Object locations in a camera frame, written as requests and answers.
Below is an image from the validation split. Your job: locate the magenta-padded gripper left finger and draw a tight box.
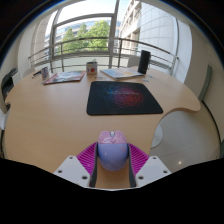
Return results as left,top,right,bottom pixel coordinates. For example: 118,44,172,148
53,142,99,188

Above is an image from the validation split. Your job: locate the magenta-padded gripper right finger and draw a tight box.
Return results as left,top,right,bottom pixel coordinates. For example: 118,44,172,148
127,142,172,188

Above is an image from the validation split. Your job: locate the pink and lilac computer mouse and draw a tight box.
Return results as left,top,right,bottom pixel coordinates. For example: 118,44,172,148
97,130,129,172

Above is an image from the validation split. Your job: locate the black mouse pad red-blue print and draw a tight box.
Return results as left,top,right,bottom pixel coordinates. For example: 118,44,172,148
86,80,164,117

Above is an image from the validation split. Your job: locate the red magazine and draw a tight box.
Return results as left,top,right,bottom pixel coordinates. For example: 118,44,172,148
43,70,86,86

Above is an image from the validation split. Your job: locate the small printed can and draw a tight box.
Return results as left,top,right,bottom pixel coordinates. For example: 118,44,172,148
40,66,50,81

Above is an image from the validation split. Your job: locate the light blue magazine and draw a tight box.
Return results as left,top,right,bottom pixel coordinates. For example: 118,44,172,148
99,67,145,80

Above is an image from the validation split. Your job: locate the small white plant pot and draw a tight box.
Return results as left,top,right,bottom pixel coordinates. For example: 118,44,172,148
85,59,98,76

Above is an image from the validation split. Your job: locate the white chair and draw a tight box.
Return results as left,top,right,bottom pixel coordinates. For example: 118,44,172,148
127,54,141,69
22,67,36,78

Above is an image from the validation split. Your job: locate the black cylinder speaker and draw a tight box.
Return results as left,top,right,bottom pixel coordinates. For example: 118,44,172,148
137,49,152,75

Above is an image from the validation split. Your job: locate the black printer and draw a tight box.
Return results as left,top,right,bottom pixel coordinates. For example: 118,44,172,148
0,68,19,98

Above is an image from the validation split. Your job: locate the metal balcony railing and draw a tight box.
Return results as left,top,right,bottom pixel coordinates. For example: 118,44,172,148
27,36,179,76

